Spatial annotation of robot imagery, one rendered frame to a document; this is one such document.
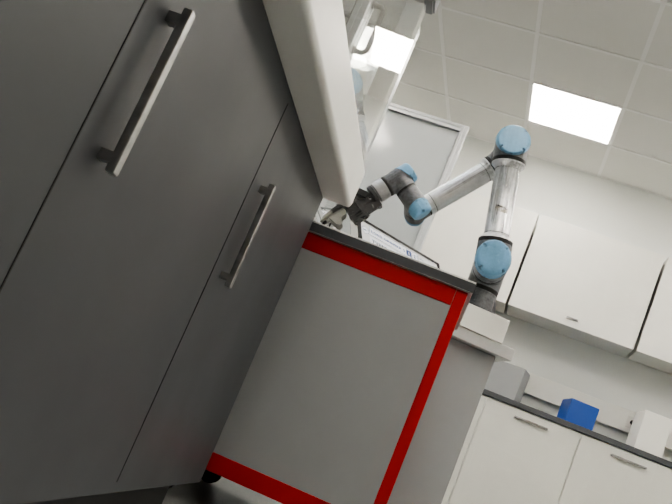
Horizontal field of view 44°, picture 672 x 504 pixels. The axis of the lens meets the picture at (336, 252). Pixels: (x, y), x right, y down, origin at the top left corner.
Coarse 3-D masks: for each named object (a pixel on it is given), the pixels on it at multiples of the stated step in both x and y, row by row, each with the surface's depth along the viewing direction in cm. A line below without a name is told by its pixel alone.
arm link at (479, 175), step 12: (492, 156) 299; (480, 168) 299; (492, 168) 298; (456, 180) 299; (468, 180) 298; (480, 180) 299; (492, 180) 302; (432, 192) 299; (444, 192) 298; (456, 192) 298; (468, 192) 300; (432, 204) 297; (444, 204) 298
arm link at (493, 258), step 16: (512, 128) 285; (496, 144) 286; (512, 144) 283; (528, 144) 283; (496, 160) 286; (512, 160) 283; (496, 176) 285; (512, 176) 283; (496, 192) 283; (512, 192) 282; (496, 208) 281; (512, 208) 282; (496, 224) 279; (480, 240) 279; (496, 240) 274; (480, 256) 274; (496, 256) 274; (480, 272) 277; (496, 272) 273
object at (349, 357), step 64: (320, 256) 213; (384, 256) 211; (320, 320) 209; (384, 320) 208; (448, 320) 207; (256, 384) 207; (320, 384) 206; (384, 384) 204; (256, 448) 203; (320, 448) 202; (384, 448) 201
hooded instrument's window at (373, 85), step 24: (360, 0) 144; (384, 0) 162; (408, 0) 185; (360, 24) 151; (384, 24) 170; (408, 24) 195; (360, 48) 158; (384, 48) 179; (408, 48) 207; (360, 72) 165; (384, 72) 189; (360, 96) 174; (384, 96) 200; (360, 120) 183
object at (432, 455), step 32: (448, 352) 276; (480, 352) 278; (512, 352) 275; (448, 384) 275; (480, 384) 276; (448, 416) 273; (416, 448) 270; (448, 448) 272; (416, 480) 269; (448, 480) 270
